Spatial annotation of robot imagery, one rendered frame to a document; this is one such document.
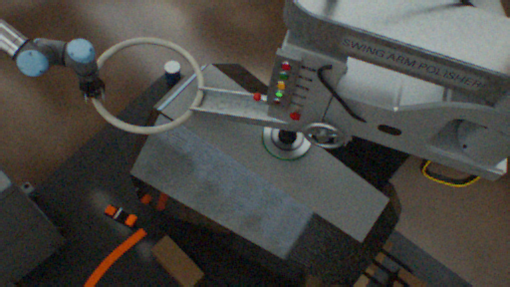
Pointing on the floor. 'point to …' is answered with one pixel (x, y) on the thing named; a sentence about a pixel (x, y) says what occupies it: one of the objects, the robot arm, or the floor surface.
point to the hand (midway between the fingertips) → (95, 96)
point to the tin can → (172, 72)
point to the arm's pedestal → (23, 231)
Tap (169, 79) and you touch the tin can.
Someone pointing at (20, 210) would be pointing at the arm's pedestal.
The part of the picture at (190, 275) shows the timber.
